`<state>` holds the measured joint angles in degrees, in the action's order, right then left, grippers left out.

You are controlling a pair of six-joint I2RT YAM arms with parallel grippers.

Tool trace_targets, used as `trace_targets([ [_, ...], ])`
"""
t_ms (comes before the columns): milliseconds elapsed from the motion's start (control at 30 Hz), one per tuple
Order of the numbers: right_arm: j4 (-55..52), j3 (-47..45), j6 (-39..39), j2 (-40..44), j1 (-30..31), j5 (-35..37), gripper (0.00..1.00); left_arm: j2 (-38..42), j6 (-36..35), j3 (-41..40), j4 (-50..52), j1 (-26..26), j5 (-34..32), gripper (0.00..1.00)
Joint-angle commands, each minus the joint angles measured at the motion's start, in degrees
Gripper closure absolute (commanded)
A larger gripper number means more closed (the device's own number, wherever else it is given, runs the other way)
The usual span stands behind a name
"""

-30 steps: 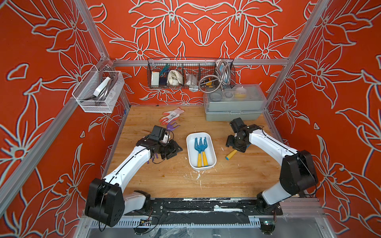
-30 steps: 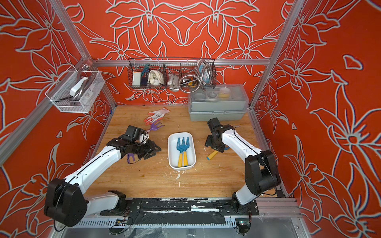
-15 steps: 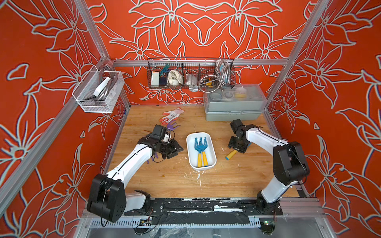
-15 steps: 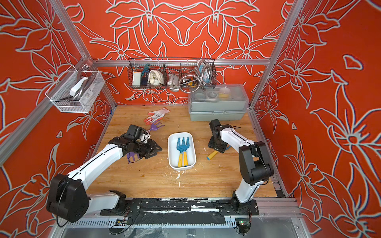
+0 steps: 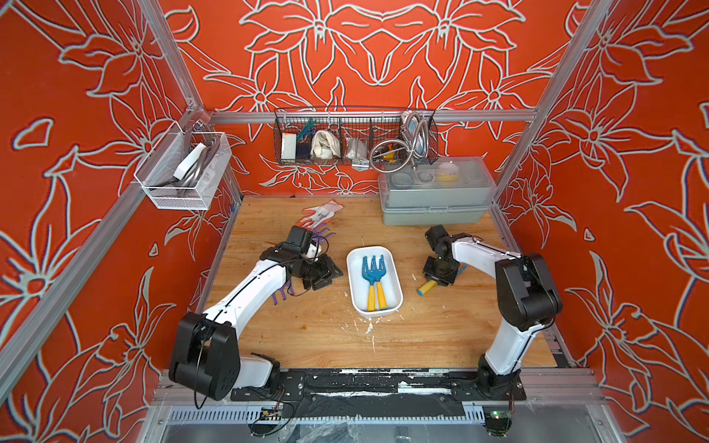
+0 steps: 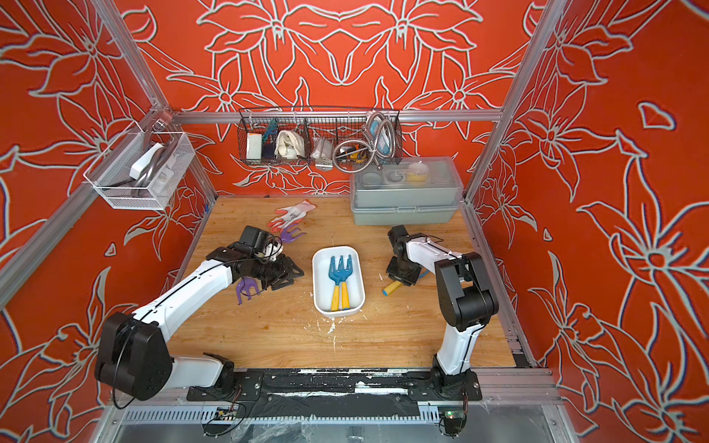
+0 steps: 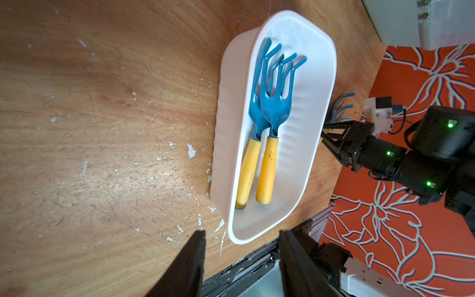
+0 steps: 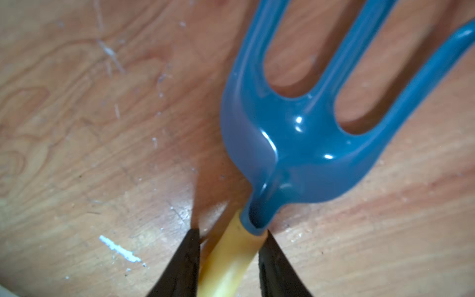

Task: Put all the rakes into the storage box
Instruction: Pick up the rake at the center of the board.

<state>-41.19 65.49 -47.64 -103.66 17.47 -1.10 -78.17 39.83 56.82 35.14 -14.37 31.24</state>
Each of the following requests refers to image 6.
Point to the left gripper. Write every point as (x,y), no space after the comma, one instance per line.
(285,272)

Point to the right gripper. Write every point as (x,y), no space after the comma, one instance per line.
(406,281)

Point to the blue fork rake yellow handle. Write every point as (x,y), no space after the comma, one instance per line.
(395,285)

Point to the purple rake pink handle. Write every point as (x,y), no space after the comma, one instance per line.
(247,288)

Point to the blue claw rake yellow handle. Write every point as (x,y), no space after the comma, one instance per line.
(334,276)

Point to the white plastic storage box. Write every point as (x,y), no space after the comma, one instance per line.
(323,285)

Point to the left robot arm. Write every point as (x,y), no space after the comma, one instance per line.
(133,355)

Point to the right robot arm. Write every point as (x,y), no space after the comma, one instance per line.
(465,295)

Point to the white box in basket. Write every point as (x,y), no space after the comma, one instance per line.
(254,147)

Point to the white pink garden glove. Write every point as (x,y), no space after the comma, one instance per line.
(287,216)

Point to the grey plastic toolbox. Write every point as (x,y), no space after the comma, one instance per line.
(417,190)

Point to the white cloth in basket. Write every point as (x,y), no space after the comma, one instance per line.
(290,145)

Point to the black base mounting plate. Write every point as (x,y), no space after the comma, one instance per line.
(415,384)

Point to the black wire wall basket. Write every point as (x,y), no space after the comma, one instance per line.
(347,140)

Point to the white wire wall basket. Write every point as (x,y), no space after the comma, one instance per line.
(142,169)

